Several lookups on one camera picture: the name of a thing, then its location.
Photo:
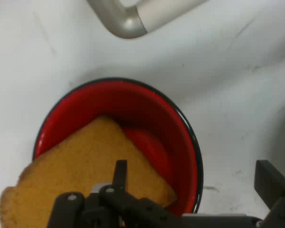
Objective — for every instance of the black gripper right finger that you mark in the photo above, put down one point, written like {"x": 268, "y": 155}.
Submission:
{"x": 275, "y": 190}

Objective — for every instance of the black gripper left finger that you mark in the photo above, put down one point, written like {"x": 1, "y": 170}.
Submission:
{"x": 114, "y": 209}

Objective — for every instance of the brown toast slice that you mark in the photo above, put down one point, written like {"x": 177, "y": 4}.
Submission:
{"x": 73, "y": 166}

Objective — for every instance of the red bowl with black rim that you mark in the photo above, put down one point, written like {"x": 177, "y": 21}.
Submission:
{"x": 133, "y": 104}

